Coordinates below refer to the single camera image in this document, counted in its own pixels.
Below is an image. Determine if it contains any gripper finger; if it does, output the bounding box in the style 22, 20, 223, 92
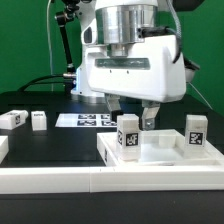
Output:
105, 94, 123, 122
141, 100, 160, 130

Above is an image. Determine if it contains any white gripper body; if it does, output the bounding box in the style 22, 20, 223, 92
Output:
85, 35, 186, 103

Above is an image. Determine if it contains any white square table top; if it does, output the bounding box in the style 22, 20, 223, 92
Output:
97, 130, 224, 166

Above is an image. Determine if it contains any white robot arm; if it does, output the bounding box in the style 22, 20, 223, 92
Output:
72, 0, 205, 130

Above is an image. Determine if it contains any white sheet with markers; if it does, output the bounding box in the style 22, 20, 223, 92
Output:
56, 113, 116, 127

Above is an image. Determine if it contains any white U-shaped obstacle fence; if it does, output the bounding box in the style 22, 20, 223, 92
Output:
0, 134, 224, 195

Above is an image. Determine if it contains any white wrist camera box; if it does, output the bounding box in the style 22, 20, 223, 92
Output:
185, 65, 200, 83

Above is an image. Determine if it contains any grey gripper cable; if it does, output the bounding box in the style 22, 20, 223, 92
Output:
136, 0, 214, 110

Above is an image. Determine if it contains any black cable bundle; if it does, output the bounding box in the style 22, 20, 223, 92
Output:
18, 73, 76, 93

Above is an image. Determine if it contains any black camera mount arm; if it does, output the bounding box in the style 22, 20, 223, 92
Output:
55, 0, 80, 78

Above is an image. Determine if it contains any thin white cable left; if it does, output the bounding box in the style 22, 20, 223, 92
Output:
46, 0, 55, 92

